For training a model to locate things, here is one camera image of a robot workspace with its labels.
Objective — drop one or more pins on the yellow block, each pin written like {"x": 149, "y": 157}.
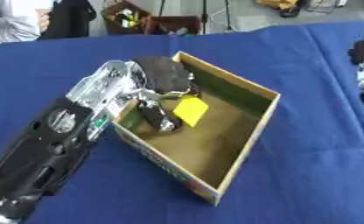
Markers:
{"x": 191, "y": 110}

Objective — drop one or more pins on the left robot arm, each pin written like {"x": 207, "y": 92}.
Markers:
{"x": 37, "y": 157}

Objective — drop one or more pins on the brown open bag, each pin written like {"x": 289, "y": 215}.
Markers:
{"x": 125, "y": 18}

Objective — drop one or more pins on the brown cardboard box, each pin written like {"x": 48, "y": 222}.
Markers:
{"x": 176, "y": 25}

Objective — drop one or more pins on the black bag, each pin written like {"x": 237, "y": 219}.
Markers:
{"x": 67, "y": 19}

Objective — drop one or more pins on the tan cardboard box green inside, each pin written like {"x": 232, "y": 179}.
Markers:
{"x": 215, "y": 145}

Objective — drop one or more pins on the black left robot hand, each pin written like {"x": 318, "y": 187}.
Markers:
{"x": 164, "y": 74}

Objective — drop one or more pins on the person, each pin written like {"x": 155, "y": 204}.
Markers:
{"x": 9, "y": 20}

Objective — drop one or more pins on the yellow bag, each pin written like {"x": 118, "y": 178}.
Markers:
{"x": 279, "y": 4}

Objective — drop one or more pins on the black tripod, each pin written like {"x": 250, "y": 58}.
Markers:
{"x": 204, "y": 16}

